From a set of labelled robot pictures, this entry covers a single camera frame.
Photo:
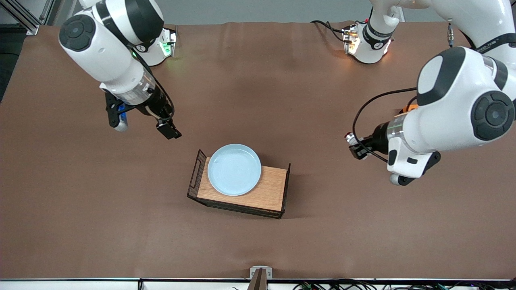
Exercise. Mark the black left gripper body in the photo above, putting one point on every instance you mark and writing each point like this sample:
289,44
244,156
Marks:
378,139

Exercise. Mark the push button with green block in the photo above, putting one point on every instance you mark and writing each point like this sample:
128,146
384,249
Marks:
350,137

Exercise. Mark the light blue round plate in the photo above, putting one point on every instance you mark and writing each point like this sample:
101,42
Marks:
234,169

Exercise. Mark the white table edge rail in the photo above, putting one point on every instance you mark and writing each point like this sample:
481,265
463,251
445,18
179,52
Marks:
80,285

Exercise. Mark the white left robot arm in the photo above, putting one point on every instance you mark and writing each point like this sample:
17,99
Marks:
451,112

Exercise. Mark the orange push button box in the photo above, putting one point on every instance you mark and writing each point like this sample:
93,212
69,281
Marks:
411,108

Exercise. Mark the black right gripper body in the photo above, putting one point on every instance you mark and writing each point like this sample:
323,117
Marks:
158,105

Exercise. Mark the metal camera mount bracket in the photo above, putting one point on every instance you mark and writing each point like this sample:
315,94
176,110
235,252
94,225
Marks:
261,278

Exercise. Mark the brown table cover cloth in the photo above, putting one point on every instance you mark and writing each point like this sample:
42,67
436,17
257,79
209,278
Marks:
121,241

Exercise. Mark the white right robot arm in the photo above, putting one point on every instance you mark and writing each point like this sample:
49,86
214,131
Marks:
105,52

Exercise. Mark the aluminium frame profile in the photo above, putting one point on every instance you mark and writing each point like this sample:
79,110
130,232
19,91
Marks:
28,22

